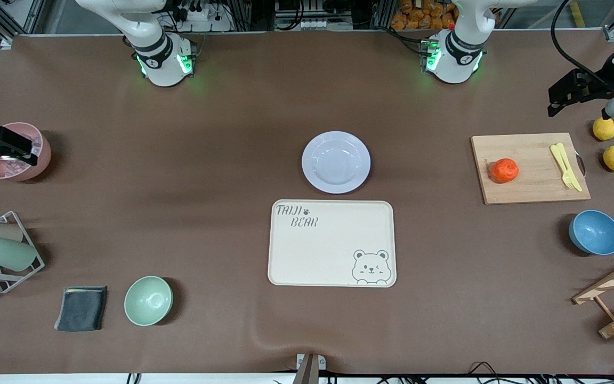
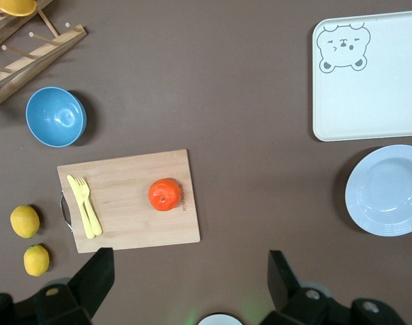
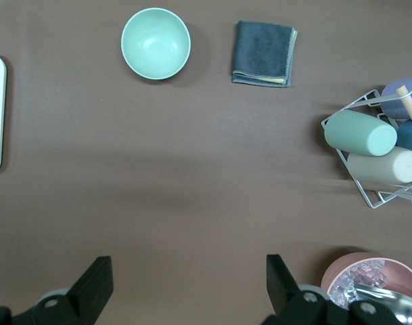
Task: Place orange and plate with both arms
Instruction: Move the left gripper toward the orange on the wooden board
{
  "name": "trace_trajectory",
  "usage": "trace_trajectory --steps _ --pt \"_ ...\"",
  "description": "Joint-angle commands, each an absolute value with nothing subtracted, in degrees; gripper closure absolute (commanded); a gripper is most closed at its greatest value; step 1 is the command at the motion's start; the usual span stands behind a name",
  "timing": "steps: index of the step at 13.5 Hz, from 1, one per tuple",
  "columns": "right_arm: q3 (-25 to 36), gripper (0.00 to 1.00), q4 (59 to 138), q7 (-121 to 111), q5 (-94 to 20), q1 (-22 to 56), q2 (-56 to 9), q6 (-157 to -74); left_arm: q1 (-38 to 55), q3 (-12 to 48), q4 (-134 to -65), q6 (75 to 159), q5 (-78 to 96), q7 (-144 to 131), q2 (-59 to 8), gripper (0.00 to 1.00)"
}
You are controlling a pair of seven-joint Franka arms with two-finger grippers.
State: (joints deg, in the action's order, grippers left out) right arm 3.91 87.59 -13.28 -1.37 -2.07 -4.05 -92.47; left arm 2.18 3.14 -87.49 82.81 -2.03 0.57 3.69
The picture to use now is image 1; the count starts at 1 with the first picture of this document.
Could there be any orange fruit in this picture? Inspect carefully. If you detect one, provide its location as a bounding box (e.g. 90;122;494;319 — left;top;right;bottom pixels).
491;158;520;184

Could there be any white round plate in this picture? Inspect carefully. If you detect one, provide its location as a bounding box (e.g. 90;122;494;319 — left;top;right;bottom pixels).
302;131;371;194

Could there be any pink bowl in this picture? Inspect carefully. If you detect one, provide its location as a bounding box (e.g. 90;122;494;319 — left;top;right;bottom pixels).
0;122;52;182

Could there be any yellow plastic fork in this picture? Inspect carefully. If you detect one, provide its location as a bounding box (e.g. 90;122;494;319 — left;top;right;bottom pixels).
550;145;576;190

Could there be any yellow plastic knife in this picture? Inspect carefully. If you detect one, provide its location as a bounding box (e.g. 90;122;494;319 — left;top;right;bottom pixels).
556;142;584;193

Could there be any wooden cutting board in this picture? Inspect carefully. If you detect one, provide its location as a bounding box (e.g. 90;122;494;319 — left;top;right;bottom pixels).
471;132;591;205

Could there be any green cup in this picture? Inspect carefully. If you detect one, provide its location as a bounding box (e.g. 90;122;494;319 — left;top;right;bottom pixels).
0;236;37;272

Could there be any blue bowl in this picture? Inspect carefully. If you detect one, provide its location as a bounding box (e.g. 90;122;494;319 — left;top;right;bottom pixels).
569;210;614;256

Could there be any bag of orange snacks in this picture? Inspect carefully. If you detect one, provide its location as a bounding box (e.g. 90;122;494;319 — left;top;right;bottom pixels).
391;0;458;30

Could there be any dark grey folded cloth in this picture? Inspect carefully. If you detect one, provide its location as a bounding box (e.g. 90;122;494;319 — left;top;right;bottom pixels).
54;286;108;332

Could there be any wooden mug rack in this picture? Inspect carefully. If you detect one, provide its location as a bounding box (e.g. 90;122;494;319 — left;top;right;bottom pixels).
572;251;614;339

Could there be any green bowl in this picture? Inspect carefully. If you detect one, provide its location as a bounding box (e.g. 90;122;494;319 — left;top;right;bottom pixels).
124;276;173;326

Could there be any white power strip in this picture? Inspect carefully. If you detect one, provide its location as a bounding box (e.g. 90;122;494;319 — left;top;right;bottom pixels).
178;4;233;33

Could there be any cream bear print tray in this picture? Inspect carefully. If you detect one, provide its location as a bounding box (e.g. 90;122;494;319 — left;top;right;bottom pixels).
268;199;397;289

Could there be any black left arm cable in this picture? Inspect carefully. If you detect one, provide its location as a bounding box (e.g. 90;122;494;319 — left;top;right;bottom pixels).
550;0;609;87

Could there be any grey wire cup rack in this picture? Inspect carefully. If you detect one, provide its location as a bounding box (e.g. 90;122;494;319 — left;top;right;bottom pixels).
0;211;46;294

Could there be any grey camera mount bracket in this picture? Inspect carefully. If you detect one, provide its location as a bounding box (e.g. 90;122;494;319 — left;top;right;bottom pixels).
292;353;327;384

